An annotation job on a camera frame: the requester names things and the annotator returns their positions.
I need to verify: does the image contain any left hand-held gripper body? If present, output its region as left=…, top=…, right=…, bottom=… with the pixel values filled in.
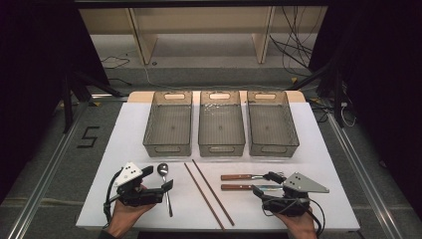
left=113, top=161, right=166, bottom=207

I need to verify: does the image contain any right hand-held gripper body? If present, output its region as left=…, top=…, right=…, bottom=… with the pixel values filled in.
left=260, top=171, right=330, bottom=218

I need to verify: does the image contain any metal spoon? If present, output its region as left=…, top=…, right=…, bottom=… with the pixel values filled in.
left=156, top=162, right=174, bottom=218

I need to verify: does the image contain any wooden handle knife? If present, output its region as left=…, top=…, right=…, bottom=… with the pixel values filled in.
left=220, top=183, right=285, bottom=192

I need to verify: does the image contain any wooden handle fork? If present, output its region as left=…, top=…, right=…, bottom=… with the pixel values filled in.
left=220, top=171, right=287, bottom=182

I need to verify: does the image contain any smoky clear plastic bin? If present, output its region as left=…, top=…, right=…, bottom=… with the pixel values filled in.
left=142, top=90, right=193, bottom=158
left=246, top=90, right=301, bottom=158
left=197, top=90, right=247, bottom=157

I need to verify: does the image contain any person's left hand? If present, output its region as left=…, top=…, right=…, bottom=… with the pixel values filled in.
left=106, top=190, right=157, bottom=238

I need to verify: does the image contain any person's right hand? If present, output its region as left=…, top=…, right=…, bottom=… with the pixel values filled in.
left=273, top=207, right=317, bottom=239

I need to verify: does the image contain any white table mat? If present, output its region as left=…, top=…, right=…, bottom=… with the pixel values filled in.
left=75, top=101, right=361, bottom=232

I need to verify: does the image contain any black metal stand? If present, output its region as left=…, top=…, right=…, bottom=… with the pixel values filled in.
left=287, top=59, right=346, bottom=129
left=60, top=68, right=124, bottom=134

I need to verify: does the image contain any beige wooden desk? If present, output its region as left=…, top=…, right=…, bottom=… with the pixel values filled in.
left=79, top=5, right=329, bottom=66

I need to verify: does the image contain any black curtain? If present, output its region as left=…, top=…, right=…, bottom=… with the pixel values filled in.
left=0, top=0, right=111, bottom=204
left=308, top=0, right=422, bottom=220

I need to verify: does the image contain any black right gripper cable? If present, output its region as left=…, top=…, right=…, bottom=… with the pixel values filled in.
left=262, top=197, right=326, bottom=237

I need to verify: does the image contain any metal floor rail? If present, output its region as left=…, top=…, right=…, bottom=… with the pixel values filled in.
left=5, top=99, right=92, bottom=239
left=326, top=112, right=405, bottom=239

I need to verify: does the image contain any white plug with cable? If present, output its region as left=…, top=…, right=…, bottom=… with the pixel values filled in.
left=339, top=101, right=357, bottom=128

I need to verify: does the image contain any thin black floor cable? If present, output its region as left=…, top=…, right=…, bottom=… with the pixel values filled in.
left=101, top=55, right=131, bottom=71

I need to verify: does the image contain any bundle of black cables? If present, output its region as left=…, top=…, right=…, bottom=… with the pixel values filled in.
left=269, top=5, right=316, bottom=78

